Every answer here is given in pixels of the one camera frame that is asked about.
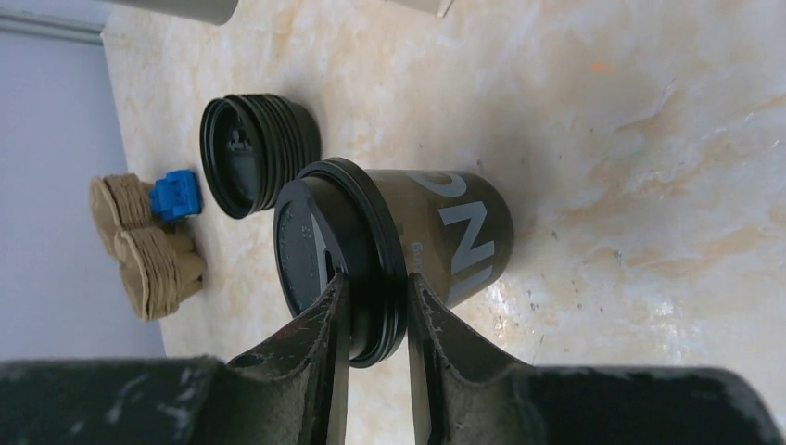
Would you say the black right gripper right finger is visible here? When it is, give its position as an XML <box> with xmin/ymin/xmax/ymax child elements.
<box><xmin>407</xmin><ymin>273</ymin><xmax>540</xmax><ymax>444</ymax></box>

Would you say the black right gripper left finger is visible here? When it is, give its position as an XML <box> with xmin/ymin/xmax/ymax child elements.
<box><xmin>202</xmin><ymin>273</ymin><xmax>350</xmax><ymax>444</ymax></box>

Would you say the translucent brown plastic cup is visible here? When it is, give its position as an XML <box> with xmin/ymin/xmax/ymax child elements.
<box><xmin>367</xmin><ymin>170</ymin><xmax>514</xmax><ymax>308</ymax></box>

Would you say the black coffee cup lid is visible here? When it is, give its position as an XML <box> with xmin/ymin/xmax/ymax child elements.
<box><xmin>273</xmin><ymin>158</ymin><xmax>407</xmax><ymax>368</ymax></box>

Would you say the teddy bear paper bag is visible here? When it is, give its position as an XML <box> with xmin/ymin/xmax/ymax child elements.
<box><xmin>391</xmin><ymin>0</ymin><xmax>453</xmax><ymax>18</ymax></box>

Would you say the brown pulp cup carrier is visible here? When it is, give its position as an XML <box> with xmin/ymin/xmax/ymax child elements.
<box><xmin>89</xmin><ymin>173</ymin><xmax>207</xmax><ymax>322</ymax></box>

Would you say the blue toy car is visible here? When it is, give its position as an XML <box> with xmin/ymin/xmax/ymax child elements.
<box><xmin>148</xmin><ymin>170</ymin><xmax>202</xmax><ymax>223</ymax></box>

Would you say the grey straw holder cup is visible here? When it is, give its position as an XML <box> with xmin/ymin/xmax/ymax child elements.
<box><xmin>106</xmin><ymin>0</ymin><xmax>238</xmax><ymax>26</ymax></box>

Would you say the aluminium frame rail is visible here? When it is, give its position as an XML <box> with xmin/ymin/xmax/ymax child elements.
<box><xmin>1</xmin><ymin>7</ymin><xmax>103</xmax><ymax>46</ymax></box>

